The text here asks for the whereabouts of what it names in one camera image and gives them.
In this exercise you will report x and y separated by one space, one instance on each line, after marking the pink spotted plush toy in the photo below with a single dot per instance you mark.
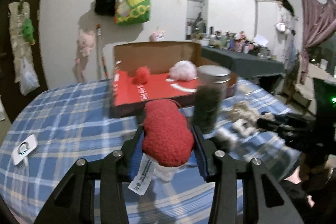
157 36

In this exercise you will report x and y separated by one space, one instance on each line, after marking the white wardrobe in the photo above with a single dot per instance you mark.
273 23

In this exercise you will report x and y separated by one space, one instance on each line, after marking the large glass jar dark contents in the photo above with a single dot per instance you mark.
215 77

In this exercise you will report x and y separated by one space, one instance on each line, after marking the cardboard box red interior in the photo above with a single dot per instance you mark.
129 99

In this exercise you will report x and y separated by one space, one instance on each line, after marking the plastic bag on door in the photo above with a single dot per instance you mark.
28 78

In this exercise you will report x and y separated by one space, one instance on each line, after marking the pink plush toy on wall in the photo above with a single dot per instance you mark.
86 42

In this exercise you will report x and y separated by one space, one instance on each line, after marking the coral mesh bath pouf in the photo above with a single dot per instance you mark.
142 76

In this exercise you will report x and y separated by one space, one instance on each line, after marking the green plush on door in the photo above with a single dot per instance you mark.
28 31

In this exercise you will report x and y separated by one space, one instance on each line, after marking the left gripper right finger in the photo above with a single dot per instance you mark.
264 199

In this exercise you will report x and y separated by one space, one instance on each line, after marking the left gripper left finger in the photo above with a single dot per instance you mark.
73 200

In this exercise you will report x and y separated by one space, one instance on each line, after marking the dark green covered side table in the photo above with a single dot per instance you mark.
244 65

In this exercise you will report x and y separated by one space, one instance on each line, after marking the black scrunchie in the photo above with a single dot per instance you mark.
206 108

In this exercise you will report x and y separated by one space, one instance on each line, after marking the orange handled stick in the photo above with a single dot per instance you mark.
99 39

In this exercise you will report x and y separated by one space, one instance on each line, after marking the wall mirror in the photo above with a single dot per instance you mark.
196 19

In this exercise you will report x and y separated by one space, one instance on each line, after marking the white charger device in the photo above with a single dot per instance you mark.
24 149

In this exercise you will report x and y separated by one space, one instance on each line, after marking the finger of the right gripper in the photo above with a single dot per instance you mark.
273 122

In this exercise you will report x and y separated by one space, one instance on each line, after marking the white sachet bag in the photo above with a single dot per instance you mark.
165 173

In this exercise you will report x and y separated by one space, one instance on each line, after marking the white fluffy scrunchie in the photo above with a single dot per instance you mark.
225 140

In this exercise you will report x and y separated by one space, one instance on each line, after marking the beige crochet scrunchie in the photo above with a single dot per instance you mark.
242 110

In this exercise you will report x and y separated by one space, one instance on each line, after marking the hanging door organizer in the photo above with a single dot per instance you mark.
20 47

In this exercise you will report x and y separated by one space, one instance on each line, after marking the red heart plush sponge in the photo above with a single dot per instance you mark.
167 139

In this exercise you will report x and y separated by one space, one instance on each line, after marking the white cloth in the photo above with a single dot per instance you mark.
244 128

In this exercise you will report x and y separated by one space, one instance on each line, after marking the dark wooden door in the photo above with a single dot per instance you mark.
12 100

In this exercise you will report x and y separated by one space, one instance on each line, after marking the white mesh bath pouf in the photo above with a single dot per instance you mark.
183 71

